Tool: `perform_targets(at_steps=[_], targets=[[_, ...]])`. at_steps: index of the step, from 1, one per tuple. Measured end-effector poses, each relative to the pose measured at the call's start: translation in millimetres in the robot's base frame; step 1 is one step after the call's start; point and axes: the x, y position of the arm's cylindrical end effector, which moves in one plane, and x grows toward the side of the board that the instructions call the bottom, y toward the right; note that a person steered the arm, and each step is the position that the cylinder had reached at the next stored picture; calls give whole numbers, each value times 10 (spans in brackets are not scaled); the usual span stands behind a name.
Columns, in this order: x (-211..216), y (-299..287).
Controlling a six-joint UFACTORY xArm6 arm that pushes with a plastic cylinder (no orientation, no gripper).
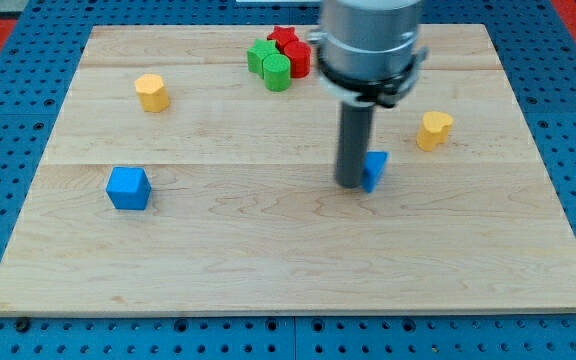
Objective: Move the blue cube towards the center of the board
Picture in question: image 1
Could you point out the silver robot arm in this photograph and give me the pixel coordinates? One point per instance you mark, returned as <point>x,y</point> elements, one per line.
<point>365,50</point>

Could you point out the red star block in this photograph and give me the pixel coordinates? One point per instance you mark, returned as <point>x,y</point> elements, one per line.
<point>282,36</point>

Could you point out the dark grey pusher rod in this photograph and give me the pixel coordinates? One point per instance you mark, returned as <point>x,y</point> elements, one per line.
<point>353,139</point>

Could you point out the green star block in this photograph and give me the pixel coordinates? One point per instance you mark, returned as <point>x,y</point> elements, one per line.
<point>257,53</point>

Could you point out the light wooden board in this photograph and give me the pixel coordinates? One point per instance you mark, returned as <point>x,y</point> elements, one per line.
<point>244,216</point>

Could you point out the yellow heart block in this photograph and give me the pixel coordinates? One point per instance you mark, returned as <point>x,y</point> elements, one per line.
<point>434,129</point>

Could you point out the blue cube block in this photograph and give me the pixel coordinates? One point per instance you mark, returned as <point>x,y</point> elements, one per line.
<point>128,188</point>

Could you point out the yellow hexagon block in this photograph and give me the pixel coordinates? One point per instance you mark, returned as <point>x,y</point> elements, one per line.
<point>152,93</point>

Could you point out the green cylinder block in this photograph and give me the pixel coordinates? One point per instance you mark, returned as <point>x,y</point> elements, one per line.
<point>277,72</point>

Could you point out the blue triangle block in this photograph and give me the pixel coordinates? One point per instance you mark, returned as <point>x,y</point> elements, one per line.
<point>374,167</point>

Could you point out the red cylinder block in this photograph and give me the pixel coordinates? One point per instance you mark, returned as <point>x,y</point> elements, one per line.
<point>299,54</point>

